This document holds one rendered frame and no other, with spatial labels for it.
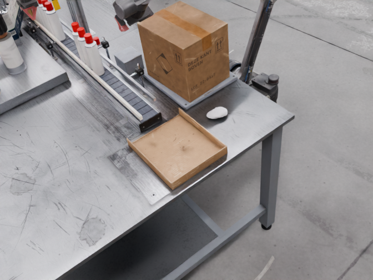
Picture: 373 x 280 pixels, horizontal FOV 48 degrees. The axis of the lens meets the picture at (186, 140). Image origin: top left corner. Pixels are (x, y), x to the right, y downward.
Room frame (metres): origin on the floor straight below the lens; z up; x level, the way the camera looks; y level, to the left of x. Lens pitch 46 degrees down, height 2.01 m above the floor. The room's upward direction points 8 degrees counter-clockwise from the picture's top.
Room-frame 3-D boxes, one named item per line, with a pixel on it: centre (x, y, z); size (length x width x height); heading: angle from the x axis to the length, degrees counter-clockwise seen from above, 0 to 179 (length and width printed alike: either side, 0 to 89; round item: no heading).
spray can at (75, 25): (1.72, 0.42, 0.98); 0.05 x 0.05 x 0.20
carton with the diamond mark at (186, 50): (1.53, -0.05, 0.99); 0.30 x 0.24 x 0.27; 35
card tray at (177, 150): (1.11, 0.04, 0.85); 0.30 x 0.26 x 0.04; 32
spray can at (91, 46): (1.61, 0.35, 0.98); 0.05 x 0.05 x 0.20
